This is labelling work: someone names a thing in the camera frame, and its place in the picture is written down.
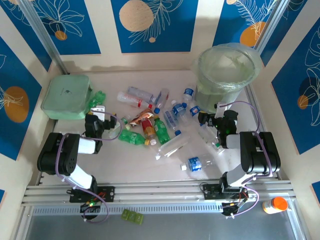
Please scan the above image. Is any green plastic bottle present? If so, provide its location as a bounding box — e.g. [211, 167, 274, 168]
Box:
[84, 90, 107, 112]

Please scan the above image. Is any green bottle yellow cap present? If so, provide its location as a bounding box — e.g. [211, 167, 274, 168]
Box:
[117, 129, 151, 147]

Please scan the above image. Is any orange snack pouch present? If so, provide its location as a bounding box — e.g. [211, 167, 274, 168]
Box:
[129, 109, 156, 126]

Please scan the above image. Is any tea bottle red label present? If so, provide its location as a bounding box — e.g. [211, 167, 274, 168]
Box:
[140, 117, 158, 147]

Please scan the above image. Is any green soda bottle green cap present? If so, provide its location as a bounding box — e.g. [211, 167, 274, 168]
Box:
[152, 115, 172, 146]

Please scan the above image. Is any blue label bottle white cap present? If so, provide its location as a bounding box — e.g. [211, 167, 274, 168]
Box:
[170, 99, 192, 126]
[180, 153, 216, 173]

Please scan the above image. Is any slim clear bottle blue cap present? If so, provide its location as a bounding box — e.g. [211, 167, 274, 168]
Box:
[163, 110, 182, 137]

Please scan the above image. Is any clear square plastic bottle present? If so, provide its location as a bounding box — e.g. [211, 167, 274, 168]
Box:
[153, 134, 190, 161]

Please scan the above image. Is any black arm base connector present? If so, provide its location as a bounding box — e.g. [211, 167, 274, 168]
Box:
[220, 192, 251, 218]
[79, 201, 103, 221]

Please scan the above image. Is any metal mesh waste bin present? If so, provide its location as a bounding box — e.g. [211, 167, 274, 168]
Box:
[193, 42, 263, 115]

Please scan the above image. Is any green plastic bin liner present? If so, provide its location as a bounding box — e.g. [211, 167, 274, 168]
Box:
[191, 42, 265, 94]

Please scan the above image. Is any Pepsi logo water bottle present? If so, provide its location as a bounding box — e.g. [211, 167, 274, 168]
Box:
[188, 100, 204, 121]

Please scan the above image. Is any mint green zip case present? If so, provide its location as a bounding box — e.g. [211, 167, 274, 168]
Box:
[40, 74, 96, 121]

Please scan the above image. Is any wide clear bottle blue cap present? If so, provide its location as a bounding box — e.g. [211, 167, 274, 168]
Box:
[152, 87, 171, 115]

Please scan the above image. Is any orange cap jar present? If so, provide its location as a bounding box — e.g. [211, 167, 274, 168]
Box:
[262, 196, 289, 215]

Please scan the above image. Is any grey metal shelf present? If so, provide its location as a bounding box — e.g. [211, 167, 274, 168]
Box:
[14, 206, 308, 240]

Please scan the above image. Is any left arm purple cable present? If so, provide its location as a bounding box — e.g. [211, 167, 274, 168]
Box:
[54, 111, 123, 224]

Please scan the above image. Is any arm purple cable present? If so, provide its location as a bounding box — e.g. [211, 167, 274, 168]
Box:
[219, 100, 274, 219]
[54, 111, 123, 224]

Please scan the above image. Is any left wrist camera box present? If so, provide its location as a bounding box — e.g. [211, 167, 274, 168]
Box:
[90, 105, 106, 120]

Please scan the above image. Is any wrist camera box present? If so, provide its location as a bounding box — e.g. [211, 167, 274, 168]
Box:
[90, 105, 106, 120]
[214, 101, 227, 118]

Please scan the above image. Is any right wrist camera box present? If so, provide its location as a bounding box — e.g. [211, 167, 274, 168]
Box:
[214, 101, 227, 118]

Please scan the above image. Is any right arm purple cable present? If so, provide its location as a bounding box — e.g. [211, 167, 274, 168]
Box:
[219, 100, 274, 219]

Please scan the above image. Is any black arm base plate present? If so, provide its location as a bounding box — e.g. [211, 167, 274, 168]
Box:
[68, 185, 117, 204]
[202, 183, 250, 201]

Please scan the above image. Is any aluminium rail frame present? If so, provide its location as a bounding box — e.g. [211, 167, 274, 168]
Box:
[21, 178, 297, 207]

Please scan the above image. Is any grey slotted cable duct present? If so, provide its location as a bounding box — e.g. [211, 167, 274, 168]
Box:
[31, 202, 226, 216]

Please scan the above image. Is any aluminium corner post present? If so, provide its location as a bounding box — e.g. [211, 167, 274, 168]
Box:
[18, 0, 71, 75]
[253, 0, 292, 51]

